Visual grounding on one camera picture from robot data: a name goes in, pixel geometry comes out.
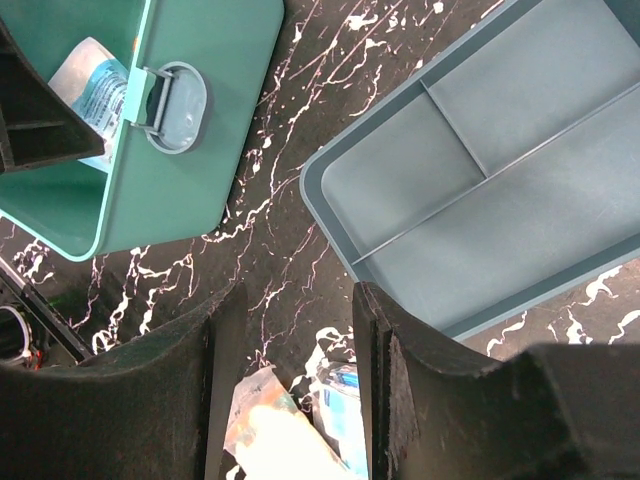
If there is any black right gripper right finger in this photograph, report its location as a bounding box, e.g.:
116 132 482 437
352 282 639 479

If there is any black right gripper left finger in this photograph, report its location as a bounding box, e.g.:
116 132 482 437
1 283 247 479

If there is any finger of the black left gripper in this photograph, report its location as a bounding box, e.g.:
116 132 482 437
1 17 104 174

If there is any blue cotton swab bag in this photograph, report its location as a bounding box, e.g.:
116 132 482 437
48 37 128 173

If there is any cotton balls clear bag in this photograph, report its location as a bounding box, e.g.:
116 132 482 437
224 366 351 480

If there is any teal medicine kit box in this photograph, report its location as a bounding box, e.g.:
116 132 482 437
1 1 284 261

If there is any blue bandage packets bag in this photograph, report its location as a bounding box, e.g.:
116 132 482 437
310 362 369 479

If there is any blue divided tray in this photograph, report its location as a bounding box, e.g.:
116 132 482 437
300 1 639 339

